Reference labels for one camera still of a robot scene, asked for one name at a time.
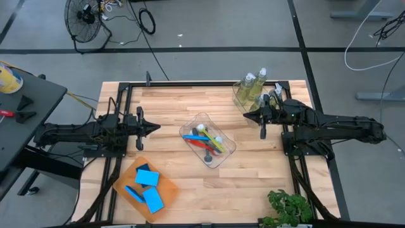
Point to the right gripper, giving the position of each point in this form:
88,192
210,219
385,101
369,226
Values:
269,114

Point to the grey side table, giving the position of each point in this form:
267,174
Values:
31,95

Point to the grey desk foot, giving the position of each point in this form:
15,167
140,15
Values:
379,95
360,14

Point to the yellow-green dish brush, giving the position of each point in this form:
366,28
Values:
215,142

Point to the red dish brush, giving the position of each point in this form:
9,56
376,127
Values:
199,144

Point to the grey round-headed dish brush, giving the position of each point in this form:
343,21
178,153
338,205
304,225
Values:
208,157

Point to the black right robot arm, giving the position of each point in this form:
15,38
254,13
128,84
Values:
341,130

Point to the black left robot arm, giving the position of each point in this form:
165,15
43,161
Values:
72,131

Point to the slim dark grey dish brush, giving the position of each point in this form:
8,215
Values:
194,131

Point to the dark blue scrub sponge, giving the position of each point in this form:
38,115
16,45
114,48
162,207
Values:
144,167
134,193

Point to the red screwdriver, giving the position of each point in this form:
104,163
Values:
5,113

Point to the yellow-green soap pump bottle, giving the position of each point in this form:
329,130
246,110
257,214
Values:
277,92
244,90
257,84
257,104

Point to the blue dish brush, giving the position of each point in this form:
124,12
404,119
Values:
196,137

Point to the light blue sponge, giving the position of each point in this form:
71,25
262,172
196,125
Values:
152,199
147,177

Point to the green potted plant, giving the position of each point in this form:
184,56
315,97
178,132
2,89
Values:
289,209

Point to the clear plastic bin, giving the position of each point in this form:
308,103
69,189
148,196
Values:
238,95
226,152

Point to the black triangular piece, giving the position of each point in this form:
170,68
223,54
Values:
23,102
24,116

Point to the black aluminium table frame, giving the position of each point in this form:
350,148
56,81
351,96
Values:
202,84

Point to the orange plastic bin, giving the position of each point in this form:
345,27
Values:
169,190

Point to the black floor fan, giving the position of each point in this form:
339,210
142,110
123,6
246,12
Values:
83,22

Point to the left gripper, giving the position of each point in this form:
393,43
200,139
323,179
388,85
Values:
134,126

